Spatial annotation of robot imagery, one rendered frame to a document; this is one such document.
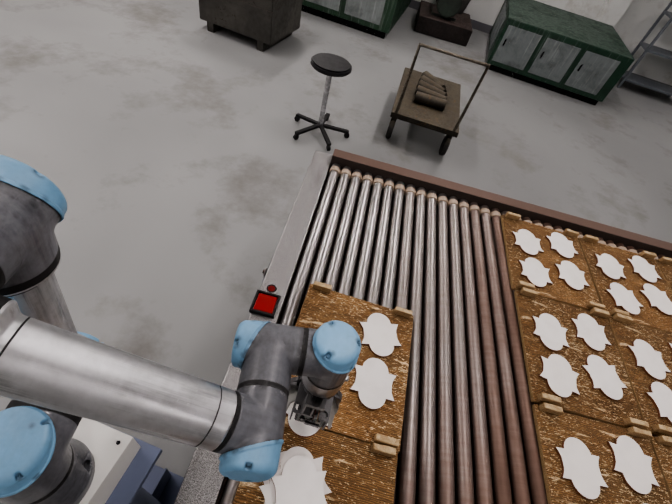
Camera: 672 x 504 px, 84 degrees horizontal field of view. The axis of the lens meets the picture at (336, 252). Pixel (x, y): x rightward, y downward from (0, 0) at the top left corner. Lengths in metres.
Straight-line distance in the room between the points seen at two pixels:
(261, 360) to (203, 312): 1.68
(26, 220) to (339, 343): 0.41
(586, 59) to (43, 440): 6.42
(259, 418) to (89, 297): 1.97
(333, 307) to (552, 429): 0.70
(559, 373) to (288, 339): 0.99
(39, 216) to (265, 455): 0.39
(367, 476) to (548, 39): 5.89
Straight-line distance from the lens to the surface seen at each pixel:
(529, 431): 1.28
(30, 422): 0.82
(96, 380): 0.47
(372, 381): 1.08
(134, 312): 2.30
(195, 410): 0.50
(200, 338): 2.16
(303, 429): 0.88
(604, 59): 6.51
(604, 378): 1.50
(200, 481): 1.01
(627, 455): 1.42
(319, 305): 1.17
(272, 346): 0.58
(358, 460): 1.03
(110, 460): 1.01
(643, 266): 2.05
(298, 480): 0.94
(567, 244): 1.86
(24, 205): 0.54
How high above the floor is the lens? 1.91
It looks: 48 degrees down
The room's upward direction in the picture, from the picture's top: 17 degrees clockwise
